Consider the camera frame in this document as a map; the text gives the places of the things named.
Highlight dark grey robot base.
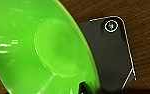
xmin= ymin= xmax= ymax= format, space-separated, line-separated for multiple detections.
xmin=77 ymin=15 xmax=138 ymax=94

